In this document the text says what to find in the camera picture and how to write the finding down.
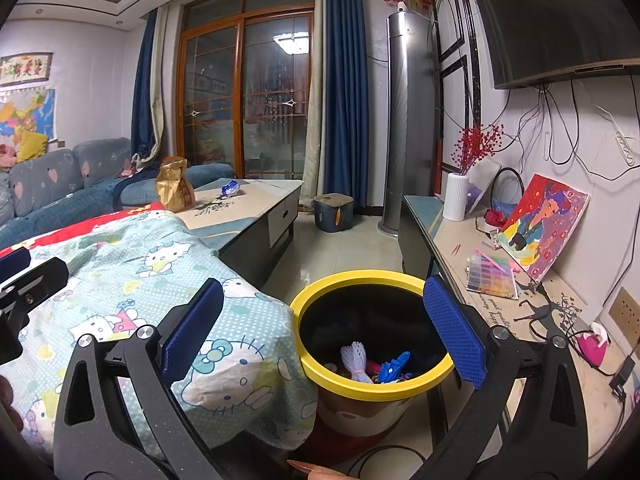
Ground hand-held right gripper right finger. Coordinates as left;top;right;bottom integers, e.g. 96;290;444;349
415;275;589;480

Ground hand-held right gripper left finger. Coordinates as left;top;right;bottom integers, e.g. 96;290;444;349
52;277;226;480

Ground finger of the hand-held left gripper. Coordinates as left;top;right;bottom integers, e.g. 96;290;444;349
0;247;32;284
0;257;70;362

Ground blue plastic piece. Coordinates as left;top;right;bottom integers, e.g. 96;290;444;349
377;351;412;384

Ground white foam fruit net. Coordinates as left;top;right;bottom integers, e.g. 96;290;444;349
340;341;375;385

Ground yellow rimmed trash bin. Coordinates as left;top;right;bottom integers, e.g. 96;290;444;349
288;269;459;442

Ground person's left hand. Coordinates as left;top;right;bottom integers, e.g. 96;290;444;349
0;374;24;432

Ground person's right hand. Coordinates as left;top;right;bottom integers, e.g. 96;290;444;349
286;458;347;480

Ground grey heart-print sofa cushion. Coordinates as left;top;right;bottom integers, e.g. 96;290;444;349
8;148;84;217
0;172;14;229
73;137;134;189

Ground colourful bead box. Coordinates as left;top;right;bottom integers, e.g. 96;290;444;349
465;252;521;302

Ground cartoon cat printed blanket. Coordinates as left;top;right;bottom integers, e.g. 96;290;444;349
0;208;321;462

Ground television cabinet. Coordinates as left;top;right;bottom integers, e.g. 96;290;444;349
399;194;640;463

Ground pile of red pink clothes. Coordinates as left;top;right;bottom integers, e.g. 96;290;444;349
0;142;22;172

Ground yellow pillow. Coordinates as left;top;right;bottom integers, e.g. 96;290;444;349
16;129;50;164

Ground white paper roll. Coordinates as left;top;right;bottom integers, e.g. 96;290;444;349
442;172;471;222

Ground pink tape dispenser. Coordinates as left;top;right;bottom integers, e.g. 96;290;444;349
576;329;614;368

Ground colourful portrait painting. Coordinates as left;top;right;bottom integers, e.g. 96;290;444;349
499;173;591;284

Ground grey coffee table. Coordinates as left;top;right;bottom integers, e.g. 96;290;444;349
174;178;306;292

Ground brown paper bag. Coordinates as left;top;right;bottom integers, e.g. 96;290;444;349
155;156;195;213

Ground purple white picture board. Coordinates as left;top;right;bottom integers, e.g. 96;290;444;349
466;162;503;217

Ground blue sofa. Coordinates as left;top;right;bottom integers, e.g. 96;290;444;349
0;137;236;252

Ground country map poster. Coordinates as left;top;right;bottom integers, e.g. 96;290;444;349
0;88;57;142

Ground small blue stool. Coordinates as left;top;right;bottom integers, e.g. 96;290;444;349
313;192;355;234

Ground black power adapter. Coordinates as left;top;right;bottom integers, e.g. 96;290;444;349
608;356;637;397

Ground red berry branches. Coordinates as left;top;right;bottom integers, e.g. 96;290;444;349
452;122;505;177

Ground framed calligraphy picture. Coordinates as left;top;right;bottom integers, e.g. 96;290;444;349
0;51;55;87

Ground silver tower air conditioner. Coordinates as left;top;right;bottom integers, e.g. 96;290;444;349
382;9;442;238

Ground blue curtain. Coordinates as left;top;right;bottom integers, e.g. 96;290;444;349
130;9;159;162
321;0;372;207

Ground beige curtain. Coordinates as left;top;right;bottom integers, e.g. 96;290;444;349
147;2;174;162
301;0;327;202

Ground wooden framed glass door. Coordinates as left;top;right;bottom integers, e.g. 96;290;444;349
177;0;317;182

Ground white power strip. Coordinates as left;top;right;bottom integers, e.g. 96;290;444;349
613;129;639;167

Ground black handled flower basket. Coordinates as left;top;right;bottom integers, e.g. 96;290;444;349
481;166;524;234

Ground black floor cable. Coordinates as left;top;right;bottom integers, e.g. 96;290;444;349
359;439;432;480

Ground wall socket plate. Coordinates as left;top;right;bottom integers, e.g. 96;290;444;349
608;287;640;344

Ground hanging black cables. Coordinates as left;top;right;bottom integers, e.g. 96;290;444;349
515;82;640;181

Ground wall mounted television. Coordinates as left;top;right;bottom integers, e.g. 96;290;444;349
461;0;640;91

